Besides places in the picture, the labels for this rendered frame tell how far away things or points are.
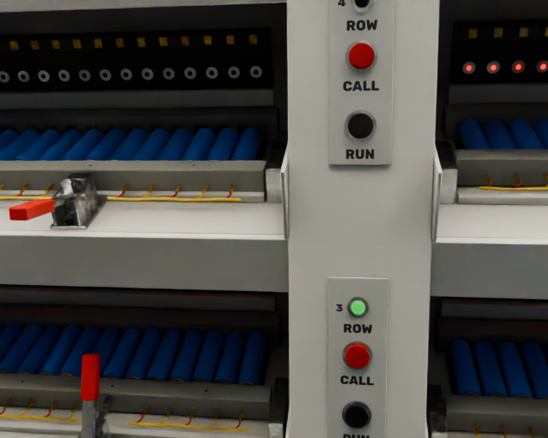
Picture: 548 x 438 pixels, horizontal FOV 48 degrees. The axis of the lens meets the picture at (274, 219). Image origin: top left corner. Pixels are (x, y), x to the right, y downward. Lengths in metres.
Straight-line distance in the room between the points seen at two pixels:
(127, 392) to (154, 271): 0.14
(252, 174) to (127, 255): 0.11
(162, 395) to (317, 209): 0.22
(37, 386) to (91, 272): 0.15
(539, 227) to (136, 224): 0.28
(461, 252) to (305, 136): 0.13
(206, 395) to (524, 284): 0.26
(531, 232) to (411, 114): 0.11
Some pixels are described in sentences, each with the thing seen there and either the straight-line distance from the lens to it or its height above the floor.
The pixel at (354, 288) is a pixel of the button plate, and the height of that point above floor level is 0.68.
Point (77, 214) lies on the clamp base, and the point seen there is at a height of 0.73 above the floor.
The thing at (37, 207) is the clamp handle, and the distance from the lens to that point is 0.41.
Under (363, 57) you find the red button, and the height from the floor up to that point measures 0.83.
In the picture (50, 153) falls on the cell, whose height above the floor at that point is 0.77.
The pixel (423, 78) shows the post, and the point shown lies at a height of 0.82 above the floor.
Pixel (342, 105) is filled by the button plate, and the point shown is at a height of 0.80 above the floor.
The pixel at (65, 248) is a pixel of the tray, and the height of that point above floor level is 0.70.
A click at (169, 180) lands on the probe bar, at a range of 0.47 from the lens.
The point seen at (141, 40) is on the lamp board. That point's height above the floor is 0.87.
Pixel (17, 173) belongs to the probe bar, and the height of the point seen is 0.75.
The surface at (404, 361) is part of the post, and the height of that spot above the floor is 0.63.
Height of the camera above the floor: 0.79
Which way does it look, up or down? 9 degrees down
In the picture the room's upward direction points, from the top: 1 degrees counter-clockwise
